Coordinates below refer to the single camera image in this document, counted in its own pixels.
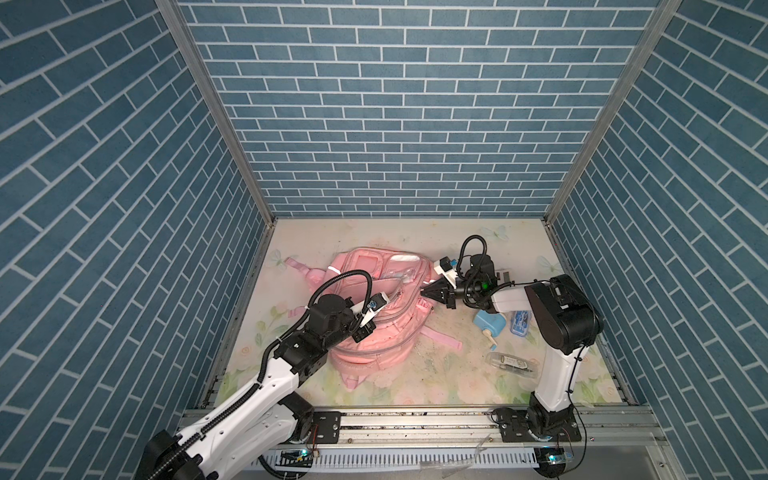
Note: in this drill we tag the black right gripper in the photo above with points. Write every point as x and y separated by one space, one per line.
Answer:
441 292

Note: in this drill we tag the light blue pencil sharpener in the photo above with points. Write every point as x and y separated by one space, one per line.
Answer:
491 326

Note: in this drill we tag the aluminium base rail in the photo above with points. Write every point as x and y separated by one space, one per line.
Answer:
451 439

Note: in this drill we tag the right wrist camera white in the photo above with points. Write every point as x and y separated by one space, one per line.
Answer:
446 268

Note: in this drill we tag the pink student backpack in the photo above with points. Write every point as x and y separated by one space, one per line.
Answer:
400 276

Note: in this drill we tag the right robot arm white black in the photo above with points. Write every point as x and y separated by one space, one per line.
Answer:
476 268

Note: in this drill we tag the blue geometry set case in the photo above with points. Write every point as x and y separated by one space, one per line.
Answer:
520 322

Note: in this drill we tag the pink white calculator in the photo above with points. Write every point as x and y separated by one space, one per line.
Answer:
503 276

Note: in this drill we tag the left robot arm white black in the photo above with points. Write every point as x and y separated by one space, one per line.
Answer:
268 410

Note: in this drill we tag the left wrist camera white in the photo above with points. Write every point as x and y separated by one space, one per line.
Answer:
374 304

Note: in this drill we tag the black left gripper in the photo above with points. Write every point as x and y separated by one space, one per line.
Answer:
364 332

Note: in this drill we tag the clear plastic pencil case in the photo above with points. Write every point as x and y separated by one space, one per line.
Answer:
512 364

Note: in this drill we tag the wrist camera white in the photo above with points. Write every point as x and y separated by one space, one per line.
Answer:
446 268
374 304

